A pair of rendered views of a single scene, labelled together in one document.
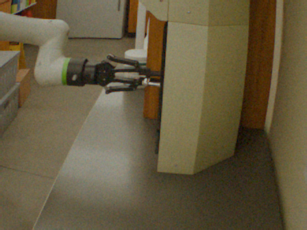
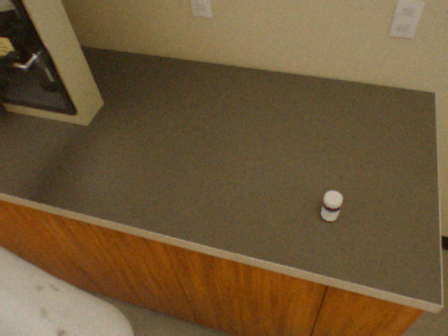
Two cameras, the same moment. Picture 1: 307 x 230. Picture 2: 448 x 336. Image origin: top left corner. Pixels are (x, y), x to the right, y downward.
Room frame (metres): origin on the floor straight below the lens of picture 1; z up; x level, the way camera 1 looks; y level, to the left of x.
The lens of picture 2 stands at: (0.41, 0.71, 1.78)
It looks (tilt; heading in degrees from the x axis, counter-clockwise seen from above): 50 degrees down; 288
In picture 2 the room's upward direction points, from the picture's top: 7 degrees counter-clockwise
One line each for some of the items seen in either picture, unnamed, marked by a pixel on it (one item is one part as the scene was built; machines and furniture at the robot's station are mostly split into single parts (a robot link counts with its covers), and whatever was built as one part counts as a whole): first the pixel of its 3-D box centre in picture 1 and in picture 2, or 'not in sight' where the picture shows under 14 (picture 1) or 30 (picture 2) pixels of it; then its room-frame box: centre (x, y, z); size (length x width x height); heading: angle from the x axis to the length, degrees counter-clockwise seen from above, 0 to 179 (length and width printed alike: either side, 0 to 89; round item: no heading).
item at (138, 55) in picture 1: (138, 68); not in sight; (1.83, 0.08, 1.02); 0.13 x 0.13 x 0.15
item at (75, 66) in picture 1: (78, 72); not in sight; (1.23, 0.25, 1.20); 0.12 x 0.06 x 0.09; 176
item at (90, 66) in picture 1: (100, 72); not in sight; (1.23, 0.17, 1.20); 0.09 x 0.07 x 0.08; 86
